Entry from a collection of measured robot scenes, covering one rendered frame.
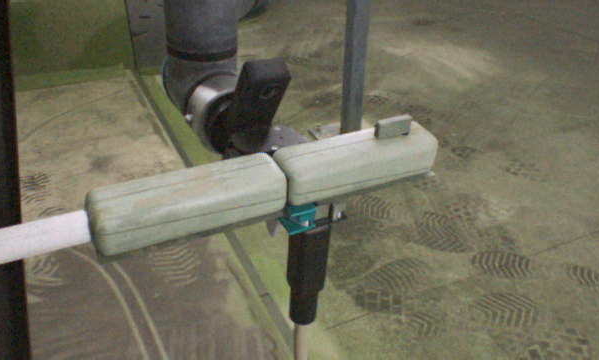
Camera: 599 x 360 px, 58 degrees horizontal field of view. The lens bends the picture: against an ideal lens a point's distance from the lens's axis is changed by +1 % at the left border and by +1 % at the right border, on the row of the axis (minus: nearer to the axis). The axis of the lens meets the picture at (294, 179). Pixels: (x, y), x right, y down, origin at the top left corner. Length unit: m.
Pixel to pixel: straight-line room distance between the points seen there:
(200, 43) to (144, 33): 1.52
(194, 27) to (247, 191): 0.29
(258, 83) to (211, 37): 0.16
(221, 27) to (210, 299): 0.58
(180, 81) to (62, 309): 0.58
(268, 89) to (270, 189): 0.13
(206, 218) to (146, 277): 0.73
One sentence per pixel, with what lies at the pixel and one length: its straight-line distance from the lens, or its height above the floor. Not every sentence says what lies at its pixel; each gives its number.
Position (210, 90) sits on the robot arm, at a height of 0.55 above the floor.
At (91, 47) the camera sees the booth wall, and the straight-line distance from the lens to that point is 2.17.
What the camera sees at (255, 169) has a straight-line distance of 0.44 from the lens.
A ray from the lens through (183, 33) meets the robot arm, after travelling 0.67.
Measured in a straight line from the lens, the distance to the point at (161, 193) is 0.41.
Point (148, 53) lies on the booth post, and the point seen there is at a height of 0.09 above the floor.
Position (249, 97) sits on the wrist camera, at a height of 0.58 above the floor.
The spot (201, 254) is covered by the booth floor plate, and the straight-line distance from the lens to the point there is 1.18.
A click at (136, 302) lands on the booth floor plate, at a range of 1.10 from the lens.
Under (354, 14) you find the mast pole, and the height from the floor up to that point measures 0.40.
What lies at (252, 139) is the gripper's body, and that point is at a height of 0.53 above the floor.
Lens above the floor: 0.79
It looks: 32 degrees down
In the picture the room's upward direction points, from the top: straight up
